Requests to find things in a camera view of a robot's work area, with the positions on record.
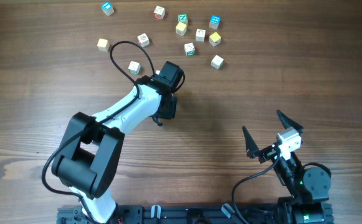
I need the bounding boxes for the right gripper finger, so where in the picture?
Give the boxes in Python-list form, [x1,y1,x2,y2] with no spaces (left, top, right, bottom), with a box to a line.
[242,126,260,158]
[276,110,304,134]

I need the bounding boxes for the white block green edge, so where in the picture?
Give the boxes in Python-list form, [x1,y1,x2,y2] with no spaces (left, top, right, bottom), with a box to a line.
[184,42,196,56]
[128,61,141,75]

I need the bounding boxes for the plain white block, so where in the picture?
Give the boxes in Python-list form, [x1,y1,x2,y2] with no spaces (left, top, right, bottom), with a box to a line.
[211,55,224,70]

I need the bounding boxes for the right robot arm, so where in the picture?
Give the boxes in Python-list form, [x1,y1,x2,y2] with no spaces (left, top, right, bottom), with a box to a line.
[242,110,334,223]

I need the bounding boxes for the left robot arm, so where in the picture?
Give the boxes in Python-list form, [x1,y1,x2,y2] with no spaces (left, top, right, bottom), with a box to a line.
[47,62,185,223]

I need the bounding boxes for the white block red picture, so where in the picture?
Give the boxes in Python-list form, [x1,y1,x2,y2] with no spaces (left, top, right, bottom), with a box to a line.
[137,33,150,47]

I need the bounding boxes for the yellow block centre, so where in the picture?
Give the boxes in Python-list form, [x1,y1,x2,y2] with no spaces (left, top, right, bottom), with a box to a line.
[176,22,187,36]

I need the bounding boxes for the yellow block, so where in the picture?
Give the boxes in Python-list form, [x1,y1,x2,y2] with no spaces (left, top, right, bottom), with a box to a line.
[97,39,110,52]
[176,22,187,36]
[209,32,221,47]

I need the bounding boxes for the yellow block right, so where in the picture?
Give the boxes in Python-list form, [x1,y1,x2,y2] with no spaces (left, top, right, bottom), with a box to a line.
[209,32,221,47]

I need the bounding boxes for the green letter N block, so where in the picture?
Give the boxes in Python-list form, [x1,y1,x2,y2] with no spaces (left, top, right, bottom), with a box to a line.
[178,13,188,25]

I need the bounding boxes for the red-edged block top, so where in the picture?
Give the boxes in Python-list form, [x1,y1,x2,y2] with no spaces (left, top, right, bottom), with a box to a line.
[153,6,165,20]

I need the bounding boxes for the yellow block left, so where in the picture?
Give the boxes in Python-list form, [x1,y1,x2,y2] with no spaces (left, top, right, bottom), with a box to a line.
[97,39,110,52]

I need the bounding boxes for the blue block top right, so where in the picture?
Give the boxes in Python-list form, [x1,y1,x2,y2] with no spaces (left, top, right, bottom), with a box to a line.
[209,15,221,29]

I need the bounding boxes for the blue letter block far left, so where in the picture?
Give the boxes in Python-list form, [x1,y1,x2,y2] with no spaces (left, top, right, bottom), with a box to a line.
[101,2,114,16]

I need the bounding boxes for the right camera cable black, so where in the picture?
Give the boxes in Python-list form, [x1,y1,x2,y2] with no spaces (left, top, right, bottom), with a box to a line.
[231,159,278,223]

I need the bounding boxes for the camera cable black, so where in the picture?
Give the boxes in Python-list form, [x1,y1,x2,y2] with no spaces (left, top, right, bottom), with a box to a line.
[231,159,278,223]
[41,40,156,224]

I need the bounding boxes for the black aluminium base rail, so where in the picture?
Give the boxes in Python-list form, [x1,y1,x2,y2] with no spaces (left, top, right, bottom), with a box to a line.
[56,203,335,224]

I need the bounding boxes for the left camera cable black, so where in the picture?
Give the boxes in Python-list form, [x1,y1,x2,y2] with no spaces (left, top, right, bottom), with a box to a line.
[41,40,156,224]

